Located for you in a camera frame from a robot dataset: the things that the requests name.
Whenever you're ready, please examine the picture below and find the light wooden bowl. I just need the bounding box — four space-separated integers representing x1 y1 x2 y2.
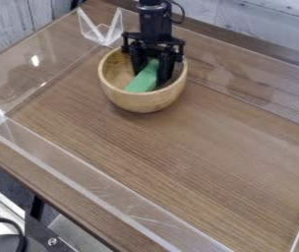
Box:
98 48 188 113

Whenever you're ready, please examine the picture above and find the black metal table leg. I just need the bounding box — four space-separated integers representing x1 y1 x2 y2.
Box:
31 196 44 221

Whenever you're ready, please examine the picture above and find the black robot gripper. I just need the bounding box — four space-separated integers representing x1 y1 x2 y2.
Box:
122 4 186 87

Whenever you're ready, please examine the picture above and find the black cable loop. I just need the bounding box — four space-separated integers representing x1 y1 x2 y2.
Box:
0 218 29 252

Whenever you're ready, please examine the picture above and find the clear acrylic corner bracket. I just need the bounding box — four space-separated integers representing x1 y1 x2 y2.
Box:
76 8 123 46

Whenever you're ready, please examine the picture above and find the clear acrylic tray wall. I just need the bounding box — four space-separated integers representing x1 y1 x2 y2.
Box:
0 2 299 252

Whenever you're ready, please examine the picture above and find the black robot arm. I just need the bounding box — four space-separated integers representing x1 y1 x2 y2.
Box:
122 0 186 86

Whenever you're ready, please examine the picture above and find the green rectangular block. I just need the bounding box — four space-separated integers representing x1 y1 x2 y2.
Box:
124 59 159 93

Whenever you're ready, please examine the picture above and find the black metal base plate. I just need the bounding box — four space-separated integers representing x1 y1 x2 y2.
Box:
25 216 77 252

